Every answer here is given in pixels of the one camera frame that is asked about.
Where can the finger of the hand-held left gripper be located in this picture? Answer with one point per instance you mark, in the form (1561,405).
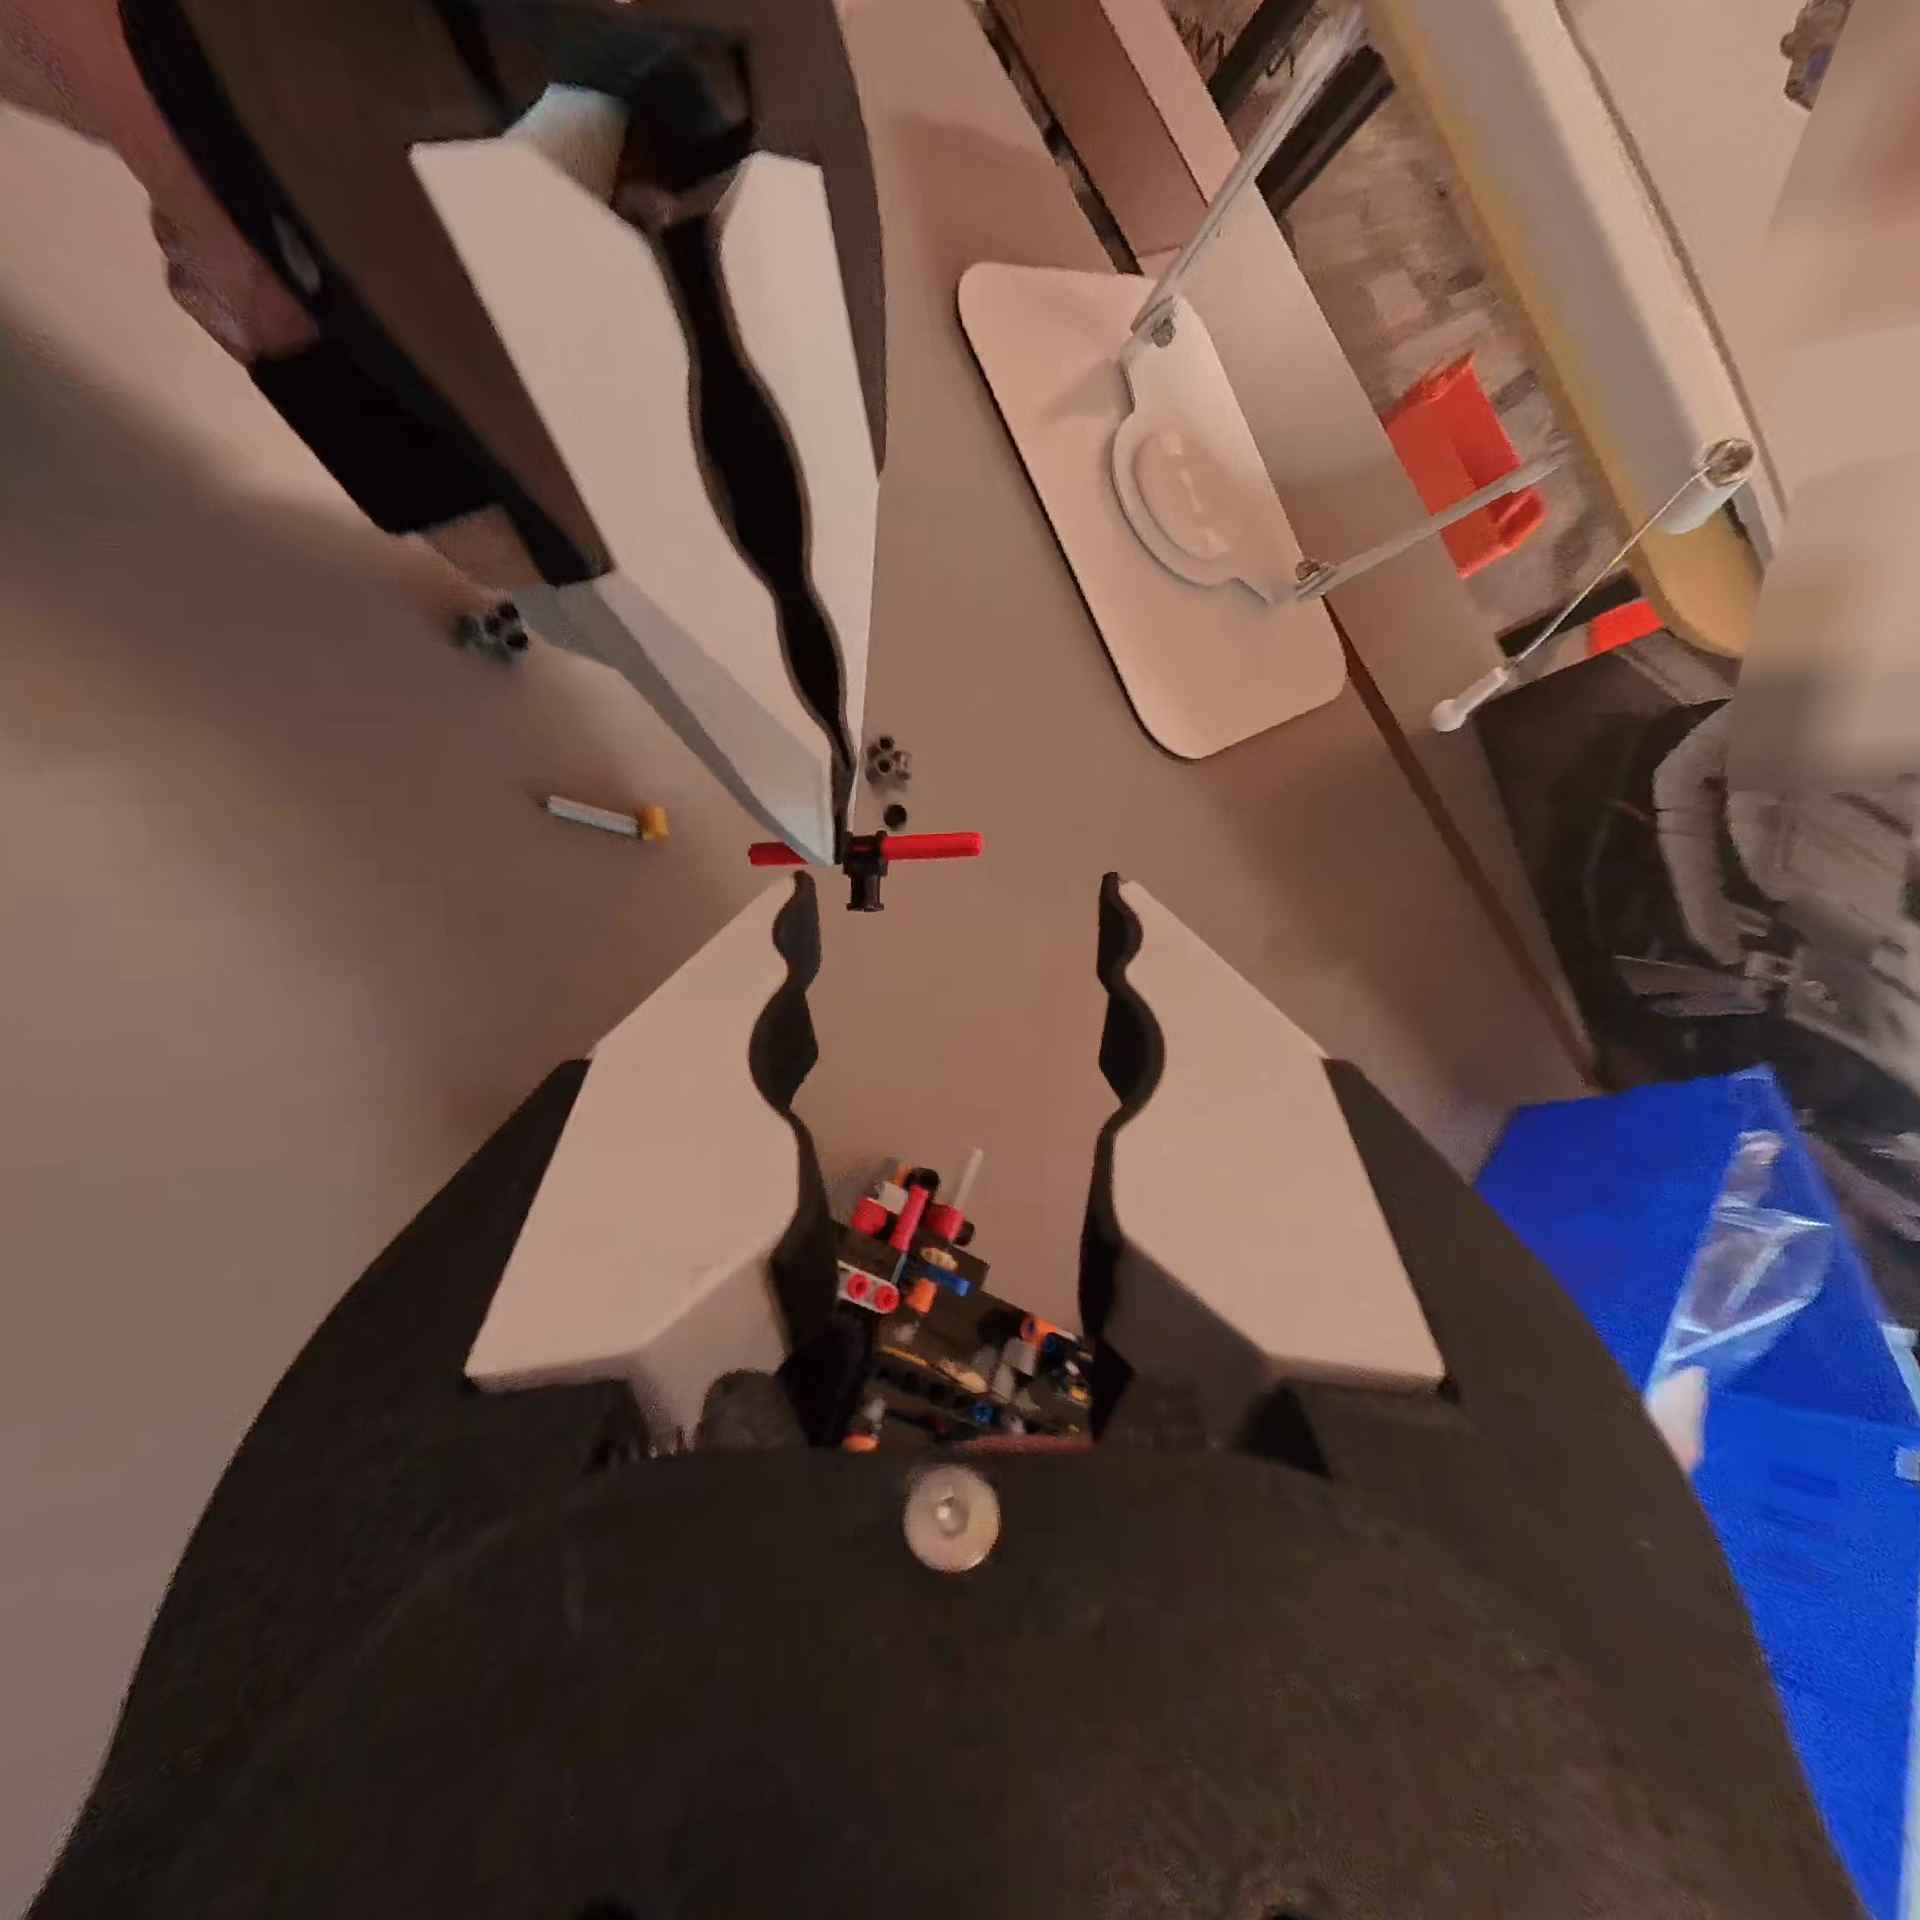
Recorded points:
(810,374)
(601,450)

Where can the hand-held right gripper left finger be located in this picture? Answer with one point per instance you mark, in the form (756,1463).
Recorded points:
(645,1200)

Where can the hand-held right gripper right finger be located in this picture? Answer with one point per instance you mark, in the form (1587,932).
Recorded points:
(1261,1200)

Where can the red axle lego piece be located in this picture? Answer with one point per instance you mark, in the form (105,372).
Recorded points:
(931,844)

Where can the black lego assembly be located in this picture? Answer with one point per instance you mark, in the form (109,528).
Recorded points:
(900,1274)

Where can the white lego axle yellow end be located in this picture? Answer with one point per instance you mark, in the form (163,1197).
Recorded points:
(592,815)

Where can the person's left hand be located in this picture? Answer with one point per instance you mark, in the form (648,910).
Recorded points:
(195,270)

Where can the beige tray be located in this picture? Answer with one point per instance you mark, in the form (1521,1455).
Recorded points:
(1051,450)

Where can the blue box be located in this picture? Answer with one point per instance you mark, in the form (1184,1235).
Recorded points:
(1621,1200)

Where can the clear plastic bag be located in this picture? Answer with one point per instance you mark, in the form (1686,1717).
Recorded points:
(1749,1261)

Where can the small red plastic block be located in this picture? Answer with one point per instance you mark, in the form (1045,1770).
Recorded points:
(1623,627)

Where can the red plastic bracket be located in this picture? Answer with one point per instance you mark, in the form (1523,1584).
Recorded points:
(1454,450)

